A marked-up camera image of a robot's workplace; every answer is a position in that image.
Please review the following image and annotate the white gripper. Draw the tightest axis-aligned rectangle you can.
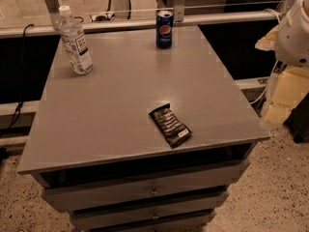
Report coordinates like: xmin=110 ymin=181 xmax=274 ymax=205
xmin=255 ymin=26 xmax=309 ymax=126

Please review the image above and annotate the blue pepsi can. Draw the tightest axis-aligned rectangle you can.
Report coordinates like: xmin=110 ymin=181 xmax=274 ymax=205
xmin=155 ymin=10 xmax=174 ymax=48

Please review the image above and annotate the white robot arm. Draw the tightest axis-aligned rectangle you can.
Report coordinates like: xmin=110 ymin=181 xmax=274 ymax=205
xmin=255 ymin=0 xmax=309 ymax=126

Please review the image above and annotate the black snack bar wrapper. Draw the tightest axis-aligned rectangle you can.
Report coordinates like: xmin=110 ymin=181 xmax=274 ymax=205
xmin=149 ymin=103 xmax=192 ymax=148

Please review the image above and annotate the floor power strip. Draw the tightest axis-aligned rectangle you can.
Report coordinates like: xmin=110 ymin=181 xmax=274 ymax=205
xmin=90 ymin=13 xmax=115 ymax=22

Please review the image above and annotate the metal railing bar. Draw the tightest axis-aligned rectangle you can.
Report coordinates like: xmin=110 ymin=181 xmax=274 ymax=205
xmin=0 ymin=11 xmax=284 ymax=39

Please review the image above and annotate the clear plastic water bottle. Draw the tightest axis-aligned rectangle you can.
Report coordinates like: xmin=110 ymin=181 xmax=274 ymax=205
xmin=59 ymin=6 xmax=93 ymax=74

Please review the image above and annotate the grey drawer cabinet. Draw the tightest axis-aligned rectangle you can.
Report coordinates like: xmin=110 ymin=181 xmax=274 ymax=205
xmin=18 ymin=26 xmax=268 ymax=232

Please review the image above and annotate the black hanging cable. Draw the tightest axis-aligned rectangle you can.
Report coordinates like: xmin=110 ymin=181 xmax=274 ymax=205
xmin=6 ymin=23 xmax=35 ymax=131

